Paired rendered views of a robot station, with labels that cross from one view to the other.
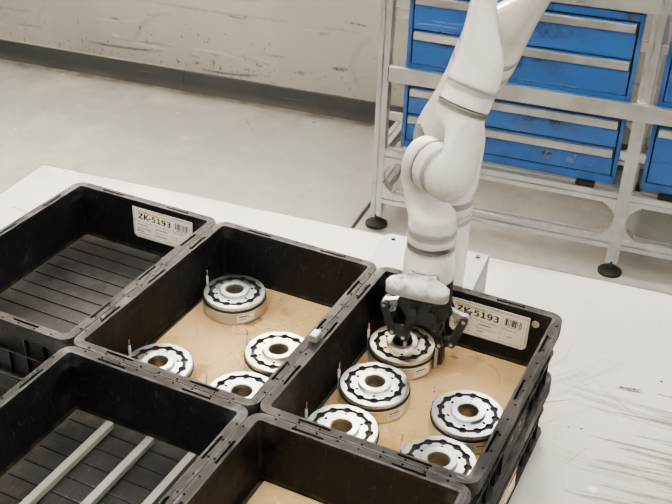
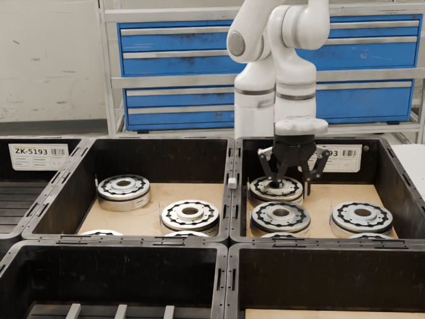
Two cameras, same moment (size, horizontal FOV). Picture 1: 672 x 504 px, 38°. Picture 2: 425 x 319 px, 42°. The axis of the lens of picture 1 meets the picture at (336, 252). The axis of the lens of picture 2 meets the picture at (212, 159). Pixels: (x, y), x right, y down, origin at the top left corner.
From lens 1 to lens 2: 0.67 m
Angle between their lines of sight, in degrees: 20
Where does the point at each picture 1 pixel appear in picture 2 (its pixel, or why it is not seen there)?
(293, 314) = (174, 193)
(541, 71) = (207, 64)
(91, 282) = not seen: outside the picture
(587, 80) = (235, 64)
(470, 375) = (331, 198)
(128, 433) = (97, 309)
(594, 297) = not seen: hidden behind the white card
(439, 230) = (309, 75)
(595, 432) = not seen: hidden behind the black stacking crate
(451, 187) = (321, 32)
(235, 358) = (151, 231)
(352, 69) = (69, 100)
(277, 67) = (18, 109)
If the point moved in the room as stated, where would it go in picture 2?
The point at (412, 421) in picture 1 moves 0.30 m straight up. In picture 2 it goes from (319, 235) to (331, 65)
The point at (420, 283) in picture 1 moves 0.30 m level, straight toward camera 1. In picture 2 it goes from (303, 121) to (405, 199)
